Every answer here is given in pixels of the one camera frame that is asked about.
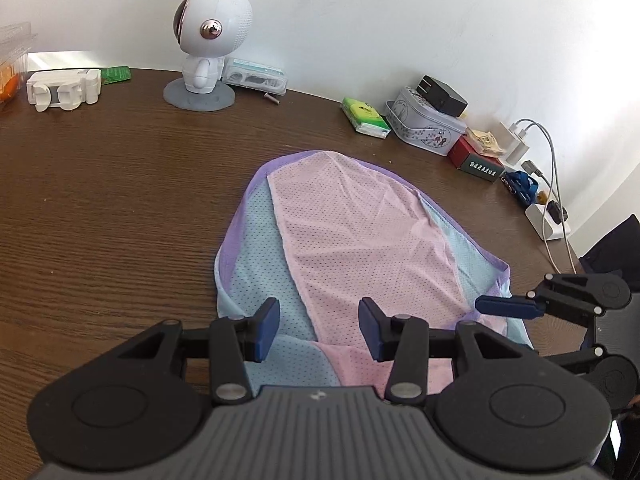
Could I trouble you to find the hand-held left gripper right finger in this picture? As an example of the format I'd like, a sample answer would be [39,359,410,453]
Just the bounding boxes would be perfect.
[360,297,531,406]

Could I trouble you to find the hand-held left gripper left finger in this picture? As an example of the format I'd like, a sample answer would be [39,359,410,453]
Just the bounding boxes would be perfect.
[117,297,281,407]

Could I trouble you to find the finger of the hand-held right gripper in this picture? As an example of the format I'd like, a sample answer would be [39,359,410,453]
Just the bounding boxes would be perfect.
[475,272,632,328]
[545,344,638,411]

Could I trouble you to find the pastel mesh garment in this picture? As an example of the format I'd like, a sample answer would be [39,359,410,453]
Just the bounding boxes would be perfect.
[214,150,533,403]

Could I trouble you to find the black bag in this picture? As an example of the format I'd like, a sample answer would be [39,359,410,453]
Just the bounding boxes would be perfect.
[579,214,640,291]

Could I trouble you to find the white power strip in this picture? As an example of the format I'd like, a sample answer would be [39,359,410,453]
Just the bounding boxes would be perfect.
[524,202,572,242]

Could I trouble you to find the red and green box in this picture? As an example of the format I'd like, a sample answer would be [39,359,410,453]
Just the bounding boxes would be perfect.
[448,136,507,184]

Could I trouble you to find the white charger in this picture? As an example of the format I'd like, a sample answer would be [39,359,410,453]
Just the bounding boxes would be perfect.
[499,120,539,167]

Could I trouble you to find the yellowish paper packets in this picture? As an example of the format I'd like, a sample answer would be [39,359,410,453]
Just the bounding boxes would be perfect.
[466,127,507,159]

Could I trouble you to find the printed tin box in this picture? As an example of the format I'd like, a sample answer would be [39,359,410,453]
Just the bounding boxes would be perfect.
[384,86,469,150]

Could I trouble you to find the green tissue pack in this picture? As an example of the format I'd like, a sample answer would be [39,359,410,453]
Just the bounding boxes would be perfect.
[341,96,391,139]

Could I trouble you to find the black power adapter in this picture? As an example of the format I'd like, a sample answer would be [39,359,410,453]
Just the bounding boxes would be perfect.
[417,74,469,117]

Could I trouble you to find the clear plastic case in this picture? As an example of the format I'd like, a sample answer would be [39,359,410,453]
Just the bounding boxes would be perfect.
[222,57,289,96]

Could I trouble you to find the white robot figure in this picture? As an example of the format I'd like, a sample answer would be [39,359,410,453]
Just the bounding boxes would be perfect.
[163,0,253,112]

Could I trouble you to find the white plastic clip holder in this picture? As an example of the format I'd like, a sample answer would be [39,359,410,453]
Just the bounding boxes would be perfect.
[26,67,103,112]

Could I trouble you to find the clear container with orange food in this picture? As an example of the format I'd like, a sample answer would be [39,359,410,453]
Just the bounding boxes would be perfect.
[0,21,39,107]

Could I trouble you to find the blue lanyard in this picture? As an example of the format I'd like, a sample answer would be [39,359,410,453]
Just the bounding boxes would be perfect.
[502,170,544,207]

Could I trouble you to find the white cable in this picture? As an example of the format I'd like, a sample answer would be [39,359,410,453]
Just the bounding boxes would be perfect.
[512,117,579,275]

